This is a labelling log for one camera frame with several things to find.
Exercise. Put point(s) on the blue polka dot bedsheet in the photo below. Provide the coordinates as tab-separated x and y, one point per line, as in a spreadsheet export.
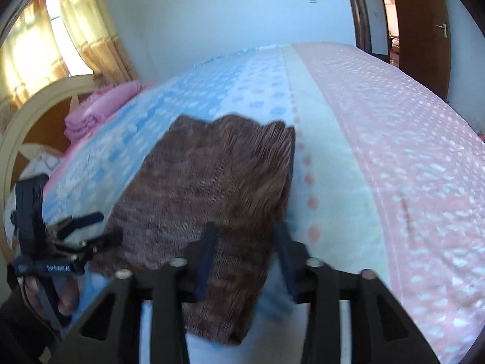
242	94

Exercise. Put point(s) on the yellow curtain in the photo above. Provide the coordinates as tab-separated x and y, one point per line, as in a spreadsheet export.
87	30

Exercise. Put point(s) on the dark wooden door frame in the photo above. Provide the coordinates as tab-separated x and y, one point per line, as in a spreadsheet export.
362	7

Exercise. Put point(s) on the cream wooden headboard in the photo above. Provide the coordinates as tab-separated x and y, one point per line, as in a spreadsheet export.
41	121

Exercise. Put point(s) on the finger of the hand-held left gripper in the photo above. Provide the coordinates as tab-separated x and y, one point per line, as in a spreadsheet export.
81	220
102	239

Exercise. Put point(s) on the brown knitted sweater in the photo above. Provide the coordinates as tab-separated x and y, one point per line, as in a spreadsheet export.
212	197

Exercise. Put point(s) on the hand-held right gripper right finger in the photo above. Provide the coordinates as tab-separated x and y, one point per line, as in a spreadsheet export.
284	258

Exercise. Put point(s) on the brown wooden door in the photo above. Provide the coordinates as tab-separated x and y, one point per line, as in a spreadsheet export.
420	22

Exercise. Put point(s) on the pink dotted bedspread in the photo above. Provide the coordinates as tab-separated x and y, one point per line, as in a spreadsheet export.
401	167

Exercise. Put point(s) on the person's left hand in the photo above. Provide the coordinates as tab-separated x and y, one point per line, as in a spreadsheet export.
66	292

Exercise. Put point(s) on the white patterned pillow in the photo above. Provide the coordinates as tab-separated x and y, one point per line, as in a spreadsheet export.
43	165

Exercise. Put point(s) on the folded pink blanket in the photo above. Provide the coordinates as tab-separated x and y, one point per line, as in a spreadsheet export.
98	110

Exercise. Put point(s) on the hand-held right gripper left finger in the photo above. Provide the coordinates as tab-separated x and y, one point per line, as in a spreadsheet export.
206	258

